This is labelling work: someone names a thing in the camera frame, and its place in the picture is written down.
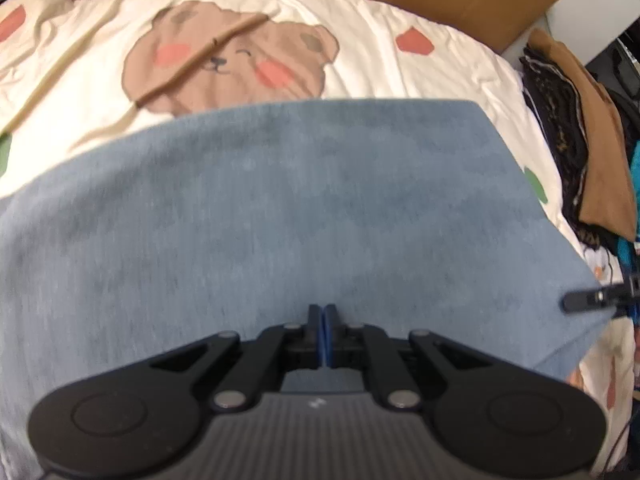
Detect black cable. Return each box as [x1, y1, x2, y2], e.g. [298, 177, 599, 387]
[597, 395, 640, 478]

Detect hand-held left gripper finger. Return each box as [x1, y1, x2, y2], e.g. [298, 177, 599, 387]
[147, 304, 323, 413]
[322, 304, 496, 411]

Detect cream bear printed blanket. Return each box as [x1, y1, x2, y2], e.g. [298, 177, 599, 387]
[0, 0, 640, 480]

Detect leopard print cloth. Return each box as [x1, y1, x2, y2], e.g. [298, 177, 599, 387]
[520, 45, 606, 251]

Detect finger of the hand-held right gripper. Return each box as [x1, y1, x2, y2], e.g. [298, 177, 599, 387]
[561, 272, 640, 318]

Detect blue denim jeans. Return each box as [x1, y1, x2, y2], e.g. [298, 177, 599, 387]
[0, 99, 613, 480]

